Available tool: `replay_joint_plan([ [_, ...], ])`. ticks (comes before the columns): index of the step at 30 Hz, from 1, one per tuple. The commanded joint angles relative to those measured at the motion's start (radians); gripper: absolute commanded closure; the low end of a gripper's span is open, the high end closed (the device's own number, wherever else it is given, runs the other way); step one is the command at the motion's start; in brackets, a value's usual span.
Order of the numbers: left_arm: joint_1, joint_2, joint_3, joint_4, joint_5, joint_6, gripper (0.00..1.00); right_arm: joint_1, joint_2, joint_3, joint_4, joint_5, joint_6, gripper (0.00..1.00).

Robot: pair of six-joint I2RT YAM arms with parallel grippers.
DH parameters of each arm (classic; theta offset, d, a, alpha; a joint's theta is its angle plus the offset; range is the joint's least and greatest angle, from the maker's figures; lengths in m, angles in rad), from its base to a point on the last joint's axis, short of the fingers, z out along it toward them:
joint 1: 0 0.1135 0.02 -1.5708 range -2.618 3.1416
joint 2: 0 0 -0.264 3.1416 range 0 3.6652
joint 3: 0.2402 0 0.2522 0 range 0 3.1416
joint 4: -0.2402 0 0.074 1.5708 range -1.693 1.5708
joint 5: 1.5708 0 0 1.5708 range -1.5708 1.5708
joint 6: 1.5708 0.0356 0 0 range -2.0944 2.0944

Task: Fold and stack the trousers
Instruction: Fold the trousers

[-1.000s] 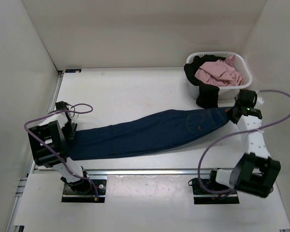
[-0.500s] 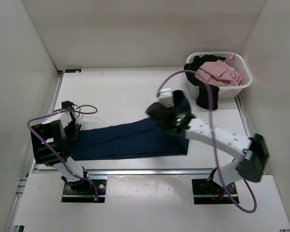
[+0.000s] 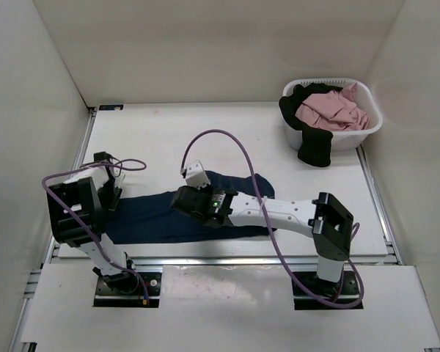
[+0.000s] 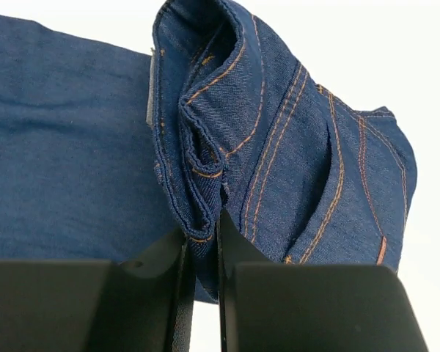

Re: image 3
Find dark blue denim trousers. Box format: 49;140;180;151
106;191;268;244

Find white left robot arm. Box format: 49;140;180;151
42;151;140;294

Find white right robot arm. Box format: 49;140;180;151
171;186;354;298

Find small blue label sticker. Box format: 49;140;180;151
98;104;124;111

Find black garment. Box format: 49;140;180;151
279;83;342;168

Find white laundry basket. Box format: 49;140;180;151
279;78;383;151

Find pink garment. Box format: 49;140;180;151
296;83;370;132

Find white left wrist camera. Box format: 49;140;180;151
111;168;125;188

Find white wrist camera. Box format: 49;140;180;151
111;168;125;188
181;160;210;189

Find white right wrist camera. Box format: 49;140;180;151
181;160;210;189

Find aluminium table edge rail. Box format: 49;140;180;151
27;253;398;285

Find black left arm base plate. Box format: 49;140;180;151
93;267;162;308

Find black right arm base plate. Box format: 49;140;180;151
291;267;364;311

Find aluminium right side rail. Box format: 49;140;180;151
356;144;402;265

